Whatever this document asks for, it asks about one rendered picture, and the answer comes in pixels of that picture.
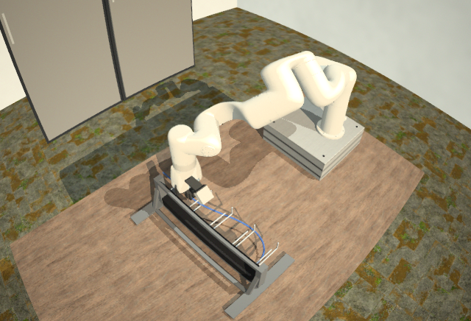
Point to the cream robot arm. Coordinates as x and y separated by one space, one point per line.
282 97

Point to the grey metal rack frame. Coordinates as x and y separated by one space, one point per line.
208 236

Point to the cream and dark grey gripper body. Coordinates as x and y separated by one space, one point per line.
179 178

